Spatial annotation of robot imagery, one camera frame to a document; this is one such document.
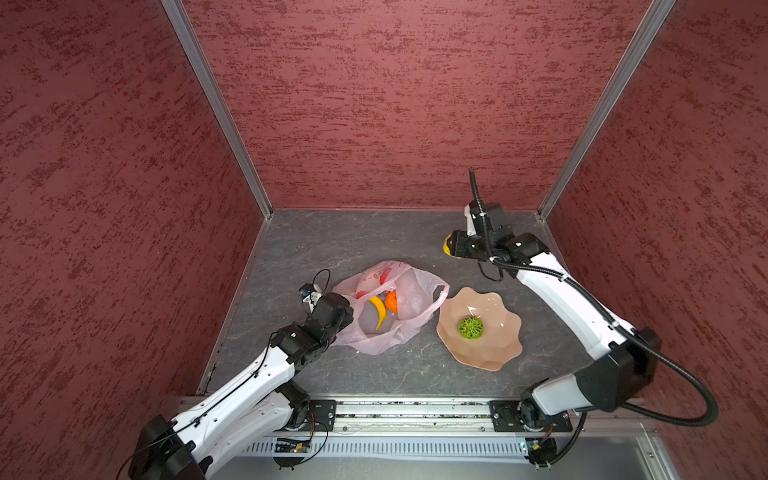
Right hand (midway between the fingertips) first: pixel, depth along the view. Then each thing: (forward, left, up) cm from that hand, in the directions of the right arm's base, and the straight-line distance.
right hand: (451, 247), depth 80 cm
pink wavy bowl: (-17, -16, -26) cm, 35 cm away
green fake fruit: (-16, -6, -17) cm, 24 cm away
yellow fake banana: (-7, +20, -22) cm, 31 cm away
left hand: (-12, +30, -13) cm, 35 cm away
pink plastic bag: (-8, +9, -11) cm, 16 cm away
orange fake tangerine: (-6, +17, -18) cm, 25 cm away
